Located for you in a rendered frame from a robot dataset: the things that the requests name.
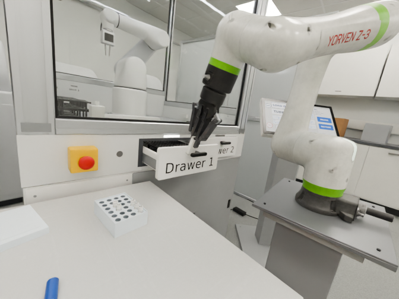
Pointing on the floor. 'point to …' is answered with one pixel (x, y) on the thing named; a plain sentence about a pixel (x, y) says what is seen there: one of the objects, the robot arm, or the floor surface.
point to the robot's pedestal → (304, 260)
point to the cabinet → (38, 191)
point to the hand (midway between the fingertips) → (193, 145)
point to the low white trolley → (132, 255)
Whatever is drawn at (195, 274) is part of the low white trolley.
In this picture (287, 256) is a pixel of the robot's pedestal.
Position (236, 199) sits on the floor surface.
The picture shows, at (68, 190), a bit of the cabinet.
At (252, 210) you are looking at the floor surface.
